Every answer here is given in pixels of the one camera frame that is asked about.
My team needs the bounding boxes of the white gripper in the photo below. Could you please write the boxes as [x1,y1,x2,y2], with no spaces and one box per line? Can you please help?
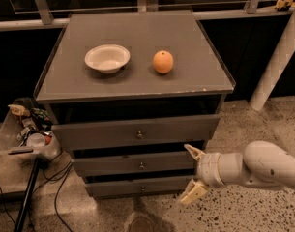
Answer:
[179,144,222,205]

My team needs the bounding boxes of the grey drawer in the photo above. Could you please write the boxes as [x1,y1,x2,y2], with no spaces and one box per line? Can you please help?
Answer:
[73,151,196,177]
[52,114,220,151]
[85,175,192,198]

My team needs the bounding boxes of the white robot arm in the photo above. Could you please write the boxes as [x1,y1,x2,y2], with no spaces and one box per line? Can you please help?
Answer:
[179,141,295,205]

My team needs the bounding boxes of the grey bottom drawer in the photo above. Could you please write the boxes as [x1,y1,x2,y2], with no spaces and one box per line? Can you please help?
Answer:
[85,175,192,198]

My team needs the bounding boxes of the grey top drawer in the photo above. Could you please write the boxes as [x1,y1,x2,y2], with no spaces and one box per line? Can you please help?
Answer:
[52,114,220,151]

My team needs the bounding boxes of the grey drawer cabinet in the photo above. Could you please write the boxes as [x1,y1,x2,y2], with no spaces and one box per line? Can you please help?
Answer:
[35,11,235,186]

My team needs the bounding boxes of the orange fruit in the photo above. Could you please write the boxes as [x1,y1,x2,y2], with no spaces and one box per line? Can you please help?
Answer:
[153,50,174,74]

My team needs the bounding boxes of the white bowl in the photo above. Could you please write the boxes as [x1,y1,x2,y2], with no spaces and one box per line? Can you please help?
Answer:
[84,44,131,74]

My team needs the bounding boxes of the clutter items in bin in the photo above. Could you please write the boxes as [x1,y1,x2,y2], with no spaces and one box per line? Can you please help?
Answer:
[8,104,52,147]

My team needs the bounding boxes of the white diagonal pole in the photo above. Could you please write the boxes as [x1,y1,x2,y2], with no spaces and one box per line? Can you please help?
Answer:
[249,9,295,111]

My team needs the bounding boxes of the clear plastic bin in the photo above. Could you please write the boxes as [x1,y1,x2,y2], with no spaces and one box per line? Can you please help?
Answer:
[0,98,61,161]

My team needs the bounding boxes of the metal railing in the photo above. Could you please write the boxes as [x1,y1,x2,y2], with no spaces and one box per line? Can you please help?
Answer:
[0,0,295,32]

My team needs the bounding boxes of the black pole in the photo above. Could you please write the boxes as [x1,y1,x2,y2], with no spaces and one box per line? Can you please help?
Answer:
[14,159,42,232]

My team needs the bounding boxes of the yellow clamp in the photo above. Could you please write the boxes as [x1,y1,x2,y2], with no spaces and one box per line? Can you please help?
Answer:
[275,0,295,11]

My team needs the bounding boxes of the black cable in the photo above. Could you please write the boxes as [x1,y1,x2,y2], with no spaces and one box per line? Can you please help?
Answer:
[0,152,75,232]

